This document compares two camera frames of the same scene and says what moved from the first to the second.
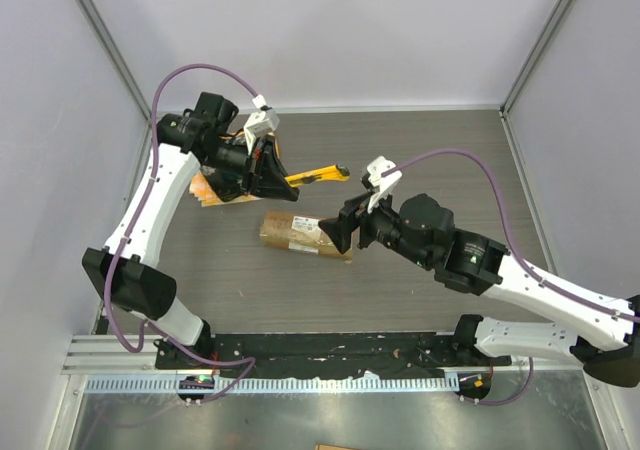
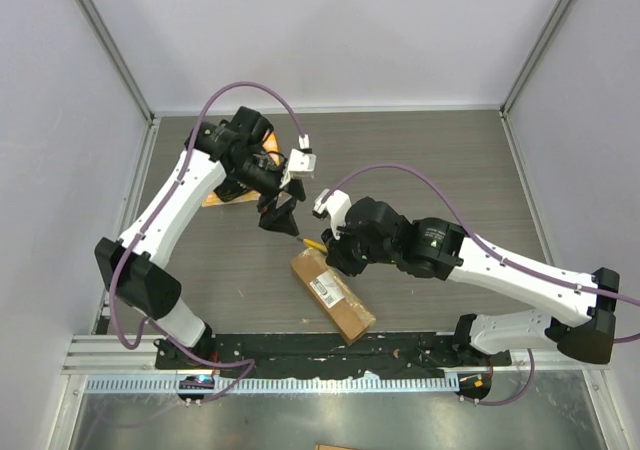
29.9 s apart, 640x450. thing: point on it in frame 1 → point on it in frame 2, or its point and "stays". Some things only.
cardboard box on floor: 334,447 stays
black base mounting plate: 313,354 stays
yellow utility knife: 332,173 → 310,243
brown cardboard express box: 299,233 → 339,295
